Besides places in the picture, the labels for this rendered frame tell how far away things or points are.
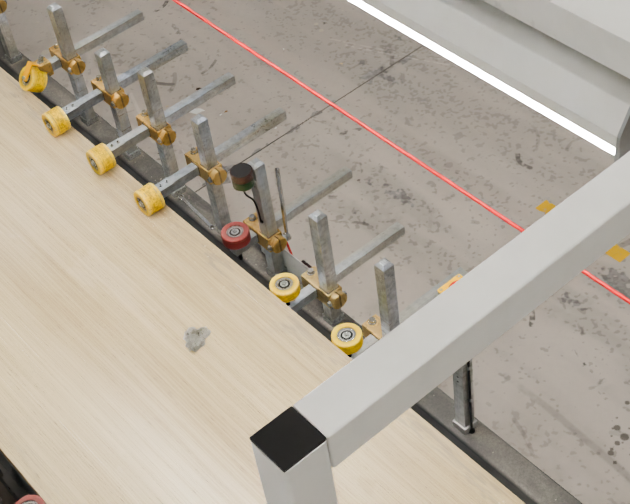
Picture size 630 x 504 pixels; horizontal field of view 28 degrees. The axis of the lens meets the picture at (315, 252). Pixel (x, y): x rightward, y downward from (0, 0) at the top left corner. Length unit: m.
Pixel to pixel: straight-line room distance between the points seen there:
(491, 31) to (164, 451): 1.72
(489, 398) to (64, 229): 1.49
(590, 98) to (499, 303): 0.42
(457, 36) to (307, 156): 3.42
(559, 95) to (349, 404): 0.58
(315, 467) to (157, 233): 2.48
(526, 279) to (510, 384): 3.02
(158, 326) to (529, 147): 2.14
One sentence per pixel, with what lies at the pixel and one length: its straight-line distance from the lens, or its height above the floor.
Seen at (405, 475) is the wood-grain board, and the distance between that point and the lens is 2.92.
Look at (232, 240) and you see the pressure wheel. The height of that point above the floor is 0.91.
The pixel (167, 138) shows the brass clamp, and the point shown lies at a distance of 3.74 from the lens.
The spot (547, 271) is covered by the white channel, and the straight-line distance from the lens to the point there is 1.19.
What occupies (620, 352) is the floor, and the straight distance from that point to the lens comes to 4.29.
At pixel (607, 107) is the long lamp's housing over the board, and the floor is 2.37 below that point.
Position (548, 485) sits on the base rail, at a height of 0.70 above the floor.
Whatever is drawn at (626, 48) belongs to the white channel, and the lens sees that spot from 1.45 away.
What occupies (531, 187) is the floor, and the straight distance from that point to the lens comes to 4.81.
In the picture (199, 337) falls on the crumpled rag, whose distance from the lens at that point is 3.23.
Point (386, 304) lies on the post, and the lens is 3.12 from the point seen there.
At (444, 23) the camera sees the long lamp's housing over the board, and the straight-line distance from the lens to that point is 1.64.
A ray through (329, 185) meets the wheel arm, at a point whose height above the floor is 0.86.
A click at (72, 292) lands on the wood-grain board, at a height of 0.90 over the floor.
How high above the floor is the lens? 3.33
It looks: 46 degrees down
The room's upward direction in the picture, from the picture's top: 9 degrees counter-clockwise
